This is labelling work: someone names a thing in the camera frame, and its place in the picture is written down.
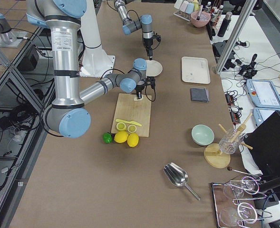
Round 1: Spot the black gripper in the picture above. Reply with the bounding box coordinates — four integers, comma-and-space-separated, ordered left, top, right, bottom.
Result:
143, 33, 161, 60
135, 76, 155, 99

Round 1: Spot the white steamed bun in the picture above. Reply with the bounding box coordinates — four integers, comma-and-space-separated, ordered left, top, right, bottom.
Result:
134, 97, 143, 101

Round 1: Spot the cream round plate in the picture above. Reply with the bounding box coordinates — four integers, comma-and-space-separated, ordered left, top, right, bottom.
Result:
146, 60, 163, 77

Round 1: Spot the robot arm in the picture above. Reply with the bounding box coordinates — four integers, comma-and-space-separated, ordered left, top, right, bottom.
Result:
27, 0, 147, 138
114, 0, 161, 60

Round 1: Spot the cream rabbit tray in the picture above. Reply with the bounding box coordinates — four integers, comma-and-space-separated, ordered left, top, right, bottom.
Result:
181, 57, 211, 85

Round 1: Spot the black glass rack tray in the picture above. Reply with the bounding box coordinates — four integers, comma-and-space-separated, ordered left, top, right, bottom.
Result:
212, 182, 258, 228

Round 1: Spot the bamboo cutting board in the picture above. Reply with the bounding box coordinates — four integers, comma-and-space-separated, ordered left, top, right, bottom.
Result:
111, 93, 152, 137

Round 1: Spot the yellow plastic knife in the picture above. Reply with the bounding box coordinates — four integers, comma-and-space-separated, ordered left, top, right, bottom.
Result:
115, 119, 142, 126

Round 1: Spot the lemon half slice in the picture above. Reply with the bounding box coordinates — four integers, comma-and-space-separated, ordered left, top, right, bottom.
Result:
127, 124, 137, 133
116, 122, 127, 131

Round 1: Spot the whole yellow lemon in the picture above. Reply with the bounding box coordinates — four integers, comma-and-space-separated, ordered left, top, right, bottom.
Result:
127, 133, 139, 148
114, 131, 129, 143

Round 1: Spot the green lime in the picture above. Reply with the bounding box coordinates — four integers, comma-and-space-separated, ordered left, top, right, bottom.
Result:
103, 133, 113, 144

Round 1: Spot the pastel cups rack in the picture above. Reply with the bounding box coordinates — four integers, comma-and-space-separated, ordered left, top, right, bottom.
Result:
174, 0, 202, 21

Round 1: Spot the grey folded cloth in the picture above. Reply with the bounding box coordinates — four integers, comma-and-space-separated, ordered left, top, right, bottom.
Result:
190, 87, 209, 103

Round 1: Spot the pink bowl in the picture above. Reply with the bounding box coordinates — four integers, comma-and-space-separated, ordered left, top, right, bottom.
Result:
191, 11, 211, 28

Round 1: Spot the green bowl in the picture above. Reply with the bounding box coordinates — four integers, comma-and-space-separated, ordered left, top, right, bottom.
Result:
191, 124, 214, 146

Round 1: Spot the black thermos bottle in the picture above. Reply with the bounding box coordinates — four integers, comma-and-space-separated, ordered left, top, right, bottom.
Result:
217, 12, 232, 37

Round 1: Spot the steel scoop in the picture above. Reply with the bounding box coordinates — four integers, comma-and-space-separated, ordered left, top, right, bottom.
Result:
163, 162, 201, 201

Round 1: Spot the wooden cup stand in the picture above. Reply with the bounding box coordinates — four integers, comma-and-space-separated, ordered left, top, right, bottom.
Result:
204, 113, 253, 168

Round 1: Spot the clear glass cup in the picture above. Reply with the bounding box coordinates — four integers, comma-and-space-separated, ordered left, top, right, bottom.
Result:
219, 129, 244, 154

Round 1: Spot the blue teach pendant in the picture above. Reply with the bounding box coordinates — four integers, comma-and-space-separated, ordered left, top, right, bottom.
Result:
246, 79, 280, 109
252, 107, 280, 127

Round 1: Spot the black monitor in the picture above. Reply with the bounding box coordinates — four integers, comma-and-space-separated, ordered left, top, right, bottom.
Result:
244, 111, 280, 177

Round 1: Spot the wine glass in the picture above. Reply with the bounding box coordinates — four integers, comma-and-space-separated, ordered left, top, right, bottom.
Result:
223, 176, 267, 200
219, 201, 272, 228

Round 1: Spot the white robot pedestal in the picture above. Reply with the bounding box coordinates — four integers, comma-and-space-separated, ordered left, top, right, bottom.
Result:
80, 0, 115, 77

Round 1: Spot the aluminium frame post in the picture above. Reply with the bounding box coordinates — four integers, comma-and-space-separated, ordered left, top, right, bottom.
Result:
215, 0, 256, 75

